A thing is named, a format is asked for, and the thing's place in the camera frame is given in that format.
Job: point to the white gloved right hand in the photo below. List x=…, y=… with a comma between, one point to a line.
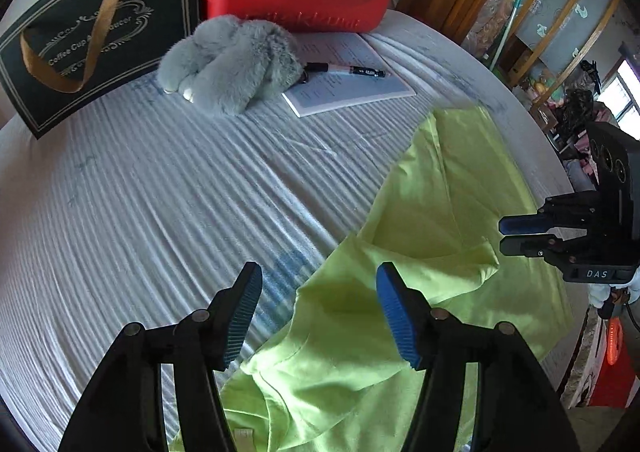
x=598, y=294

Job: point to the lime green t-shirt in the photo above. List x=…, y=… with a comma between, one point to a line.
x=319, y=203

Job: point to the dark green gift bag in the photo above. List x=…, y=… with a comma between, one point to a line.
x=62, y=54

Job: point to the grey fluffy plush toy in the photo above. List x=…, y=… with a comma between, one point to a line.
x=227, y=63

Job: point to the striped white bed sheet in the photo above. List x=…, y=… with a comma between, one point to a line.
x=90, y=226

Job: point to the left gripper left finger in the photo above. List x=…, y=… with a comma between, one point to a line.
x=121, y=408

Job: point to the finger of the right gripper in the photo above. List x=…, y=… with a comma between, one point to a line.
x=533, y=224
x=529, y=245

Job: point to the white paper booklet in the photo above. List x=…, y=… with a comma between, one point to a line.
x=323, y=92

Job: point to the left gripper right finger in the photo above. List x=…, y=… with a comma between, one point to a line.
x=516, y=408

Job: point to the black white marker pen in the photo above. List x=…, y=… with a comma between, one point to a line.
x=325, y=67

